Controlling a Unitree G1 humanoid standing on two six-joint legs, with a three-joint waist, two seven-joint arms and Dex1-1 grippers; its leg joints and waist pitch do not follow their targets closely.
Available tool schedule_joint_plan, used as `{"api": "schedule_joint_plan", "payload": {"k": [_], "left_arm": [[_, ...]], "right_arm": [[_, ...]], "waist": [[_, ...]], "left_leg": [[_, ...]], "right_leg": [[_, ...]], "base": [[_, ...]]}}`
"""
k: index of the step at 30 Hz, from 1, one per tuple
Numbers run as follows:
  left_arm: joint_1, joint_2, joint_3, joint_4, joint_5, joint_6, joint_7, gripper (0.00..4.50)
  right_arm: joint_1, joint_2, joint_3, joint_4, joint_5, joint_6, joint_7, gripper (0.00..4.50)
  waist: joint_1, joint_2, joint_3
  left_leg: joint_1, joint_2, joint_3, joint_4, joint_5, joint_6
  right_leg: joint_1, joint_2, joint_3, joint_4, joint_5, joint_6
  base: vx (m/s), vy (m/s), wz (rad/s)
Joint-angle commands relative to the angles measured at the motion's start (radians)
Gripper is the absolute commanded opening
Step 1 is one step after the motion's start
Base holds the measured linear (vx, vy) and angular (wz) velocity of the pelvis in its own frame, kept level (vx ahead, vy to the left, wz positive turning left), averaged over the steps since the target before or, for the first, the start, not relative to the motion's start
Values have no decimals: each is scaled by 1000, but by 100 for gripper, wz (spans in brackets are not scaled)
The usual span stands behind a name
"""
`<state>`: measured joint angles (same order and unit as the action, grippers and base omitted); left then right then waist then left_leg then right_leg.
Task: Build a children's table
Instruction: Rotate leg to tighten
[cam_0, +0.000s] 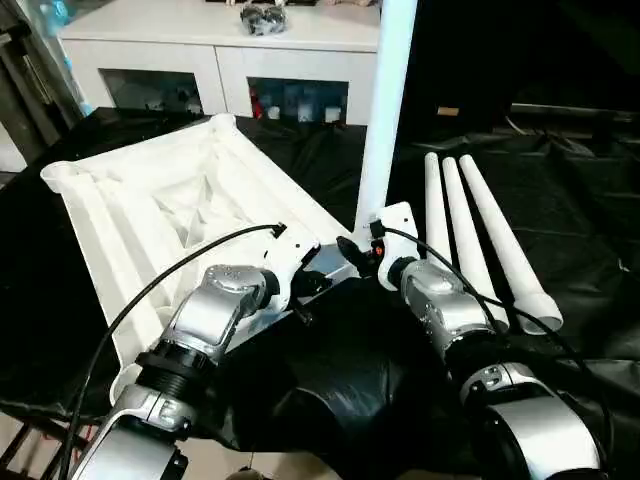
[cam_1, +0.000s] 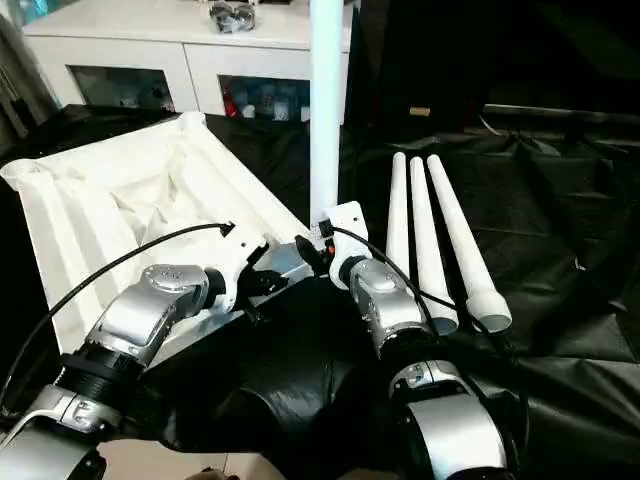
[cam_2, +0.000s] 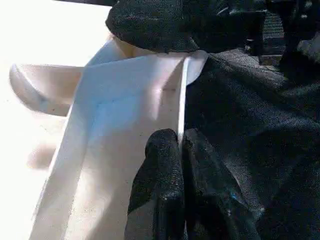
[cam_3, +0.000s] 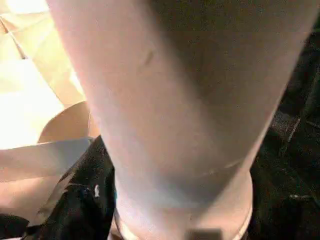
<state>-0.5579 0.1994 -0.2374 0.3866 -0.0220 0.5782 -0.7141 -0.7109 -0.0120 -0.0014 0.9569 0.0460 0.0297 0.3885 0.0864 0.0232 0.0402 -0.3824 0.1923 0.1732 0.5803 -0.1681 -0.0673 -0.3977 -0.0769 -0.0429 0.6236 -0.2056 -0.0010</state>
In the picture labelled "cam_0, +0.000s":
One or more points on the dark rounded robot body part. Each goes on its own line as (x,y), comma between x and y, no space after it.
(250,474)

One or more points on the black folding table frame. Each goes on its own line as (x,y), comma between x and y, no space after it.
(20,450)

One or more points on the grey curtain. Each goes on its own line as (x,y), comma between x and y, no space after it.
(25,90)

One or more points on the white plastic table leg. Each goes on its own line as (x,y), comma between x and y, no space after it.
(390,100)
(436,200)
(505,240)
(467,225)

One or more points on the black backdrop cloth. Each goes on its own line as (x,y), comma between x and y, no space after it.
(525,50)

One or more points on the white cabinet with glass doors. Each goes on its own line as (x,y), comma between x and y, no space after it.
(200,55)

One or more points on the blue white wrapped roll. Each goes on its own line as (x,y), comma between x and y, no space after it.
(65,65)

